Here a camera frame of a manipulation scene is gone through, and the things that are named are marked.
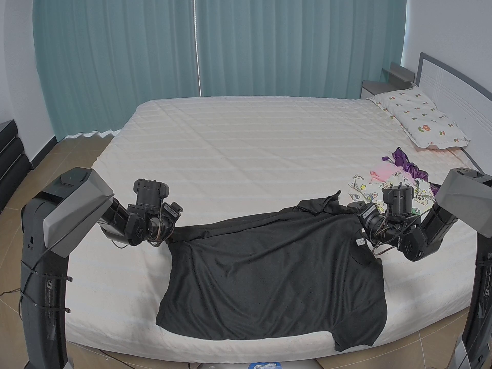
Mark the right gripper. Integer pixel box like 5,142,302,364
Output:
358,211,387,246

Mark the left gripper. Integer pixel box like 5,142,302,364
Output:
153,215,177,246

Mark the black T-shirt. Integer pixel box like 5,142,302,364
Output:
156,190,388,353

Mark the bed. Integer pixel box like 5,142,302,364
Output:
63,52,492,360

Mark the white printed pyjama top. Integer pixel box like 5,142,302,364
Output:
348,171,437,215

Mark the pink garment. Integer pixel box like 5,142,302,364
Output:
370,161,400,183

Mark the purple garment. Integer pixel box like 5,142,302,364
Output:
382,147,429,186

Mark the white printed pillow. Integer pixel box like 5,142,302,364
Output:
366,87,471,150

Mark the grey bedside table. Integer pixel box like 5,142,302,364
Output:
361,61,416,100

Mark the black chest of drawers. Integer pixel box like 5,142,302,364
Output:
0,119,31,213

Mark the blue-green curtain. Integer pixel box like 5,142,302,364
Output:
194,0,408,101
34,0,201,141

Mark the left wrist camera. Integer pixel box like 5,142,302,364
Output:
161,201,184,222

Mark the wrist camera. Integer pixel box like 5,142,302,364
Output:
347,201,380,222
161,201,184,222

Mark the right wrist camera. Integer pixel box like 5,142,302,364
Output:
347,201,380,222

